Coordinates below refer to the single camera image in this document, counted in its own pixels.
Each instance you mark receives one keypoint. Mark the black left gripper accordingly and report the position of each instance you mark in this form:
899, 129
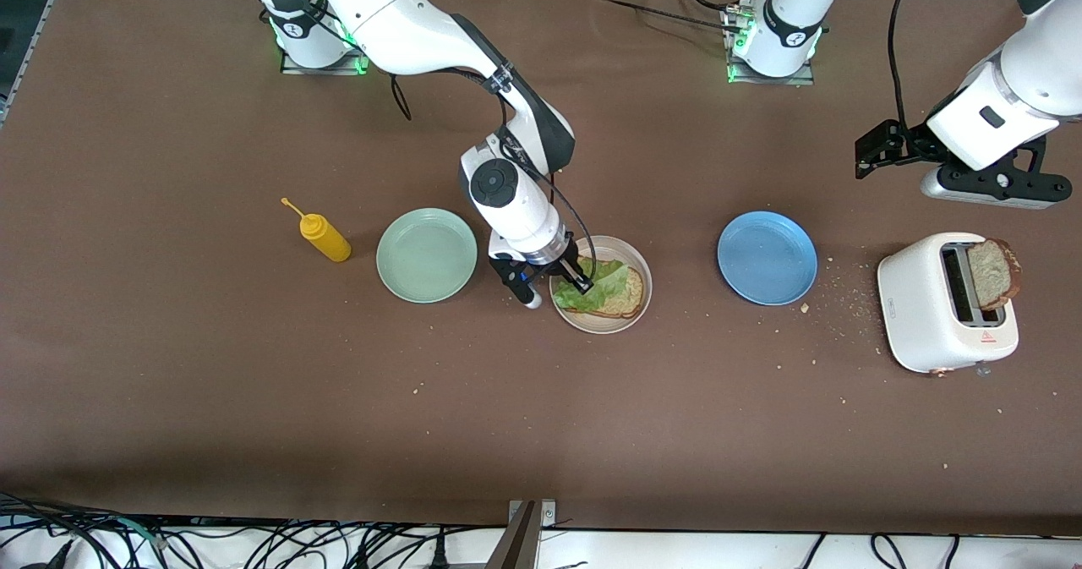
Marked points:
911, 144

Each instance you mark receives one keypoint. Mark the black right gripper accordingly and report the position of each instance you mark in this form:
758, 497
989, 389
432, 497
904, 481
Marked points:
567, 265

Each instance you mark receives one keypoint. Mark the green lettuce leaf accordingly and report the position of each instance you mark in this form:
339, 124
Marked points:
604, 286

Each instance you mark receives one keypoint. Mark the bread slice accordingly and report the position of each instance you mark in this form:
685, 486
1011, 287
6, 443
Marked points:
993, 273
632, 297

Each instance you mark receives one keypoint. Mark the yellow squeeze sauce bottle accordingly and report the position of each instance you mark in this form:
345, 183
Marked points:
330, 243

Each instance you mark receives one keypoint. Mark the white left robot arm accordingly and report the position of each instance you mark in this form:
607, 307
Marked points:
1040, 70

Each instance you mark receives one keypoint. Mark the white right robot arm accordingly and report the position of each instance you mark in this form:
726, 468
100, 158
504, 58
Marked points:
397, 19

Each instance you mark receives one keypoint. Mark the beige plate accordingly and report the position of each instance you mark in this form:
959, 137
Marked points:
601, 325

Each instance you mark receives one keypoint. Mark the blue plate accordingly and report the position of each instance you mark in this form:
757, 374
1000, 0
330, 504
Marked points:
767, 258

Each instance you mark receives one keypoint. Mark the pale green plate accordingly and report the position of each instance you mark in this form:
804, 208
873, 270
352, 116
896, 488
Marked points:
427, 256

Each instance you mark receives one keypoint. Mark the white toaster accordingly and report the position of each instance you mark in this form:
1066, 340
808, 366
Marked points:
917, 315

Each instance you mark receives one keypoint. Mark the black power plug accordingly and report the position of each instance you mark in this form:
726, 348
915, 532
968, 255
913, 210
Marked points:
439, 556

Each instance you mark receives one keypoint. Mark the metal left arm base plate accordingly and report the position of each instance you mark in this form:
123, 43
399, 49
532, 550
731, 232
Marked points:
769, 80

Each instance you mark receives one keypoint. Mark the grey aluminium profile bracket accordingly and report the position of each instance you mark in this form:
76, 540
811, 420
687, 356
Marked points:
520, 544

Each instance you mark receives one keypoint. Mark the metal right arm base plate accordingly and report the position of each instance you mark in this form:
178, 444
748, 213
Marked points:
325, 68

